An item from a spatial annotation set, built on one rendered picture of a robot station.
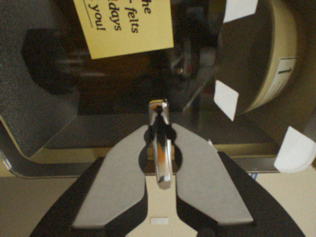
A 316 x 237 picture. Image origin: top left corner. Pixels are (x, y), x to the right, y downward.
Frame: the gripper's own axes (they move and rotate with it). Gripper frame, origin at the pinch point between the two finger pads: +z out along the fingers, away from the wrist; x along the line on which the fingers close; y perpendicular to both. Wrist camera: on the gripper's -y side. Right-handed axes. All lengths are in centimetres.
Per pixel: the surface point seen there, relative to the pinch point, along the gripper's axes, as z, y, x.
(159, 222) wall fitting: 47, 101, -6
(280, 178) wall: 48, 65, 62
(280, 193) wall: 48, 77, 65
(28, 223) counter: 5.8, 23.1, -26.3
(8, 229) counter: 3.1, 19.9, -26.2
